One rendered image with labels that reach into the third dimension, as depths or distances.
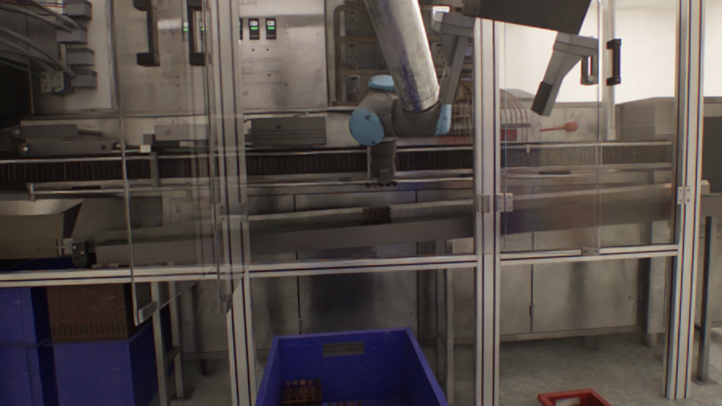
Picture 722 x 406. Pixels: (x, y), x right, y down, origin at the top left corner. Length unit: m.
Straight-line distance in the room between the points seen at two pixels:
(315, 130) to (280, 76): 0.51
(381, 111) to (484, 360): 0.98
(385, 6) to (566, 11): 0.28
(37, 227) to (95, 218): 0.51
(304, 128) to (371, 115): 0.58
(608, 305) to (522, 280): 0.43
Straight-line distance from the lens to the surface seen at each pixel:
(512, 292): 1.81
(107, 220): 2.11
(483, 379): 1.53
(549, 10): 0.50
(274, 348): 1.12
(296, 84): 1.81
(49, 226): 1.64
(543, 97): 0.54
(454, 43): 0.47
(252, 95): 1.84
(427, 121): 0.82
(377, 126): 0.85
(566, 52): 0.53
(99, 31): 2.13
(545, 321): 1.93
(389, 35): 0.69
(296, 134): 1.40
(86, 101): 2.11
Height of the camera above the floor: 0.95
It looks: 4 degrees down
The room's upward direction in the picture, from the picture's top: 2 degrees counter-clockwise
